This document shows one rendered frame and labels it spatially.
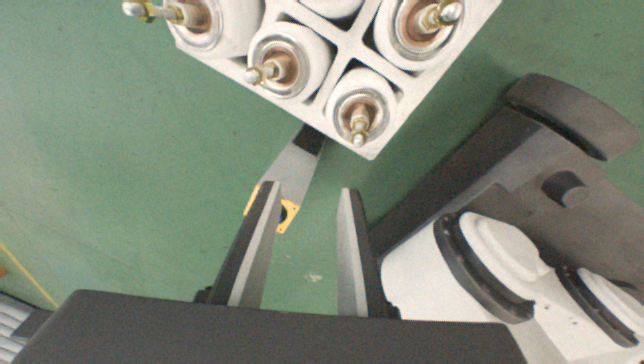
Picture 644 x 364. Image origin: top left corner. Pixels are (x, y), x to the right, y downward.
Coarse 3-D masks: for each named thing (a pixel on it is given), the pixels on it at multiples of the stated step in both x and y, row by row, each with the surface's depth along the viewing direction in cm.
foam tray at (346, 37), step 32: (288, 0) 27; (480, 0) 24; (320, 32) 29; (352, 32) 28; (224, 64) 33; (352, 64) 40; (384, 64) 30; (448, 64) 28; (320, 96) 34; (416, 96) 31; (320, 128) 37
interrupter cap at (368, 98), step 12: (348, 96) 26; (360, 96) 26; (372, 96) 26; (336, 108) 27; (348, 108) 27; (372, 108) 27; (384, 108) 26; (336, 120) 28; (348, 120) 28; (372, 120) 27; (384, 120) 27; (336, 132) 29; (348, 132) 29; (372, 132) 28
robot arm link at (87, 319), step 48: (48, 336) 3; (96, 336) 3; (144, 336) 3; (192, 336) 4; (240, 336) 4; (288, 336) 4; (336, 336) 4; (384, 336) 4; (432, 336) 4; (480, 336) 4
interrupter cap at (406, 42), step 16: (400, 0) 20; (416, 0) 20; (432, 0) 20; (400, 16) 21; (464, 16) 20; (400, 32) 21; (416, 32) 21; (432, 32) 21; (448, 32) 21; (400, 48) 22; (416, 48) 22; (432, 48) 22
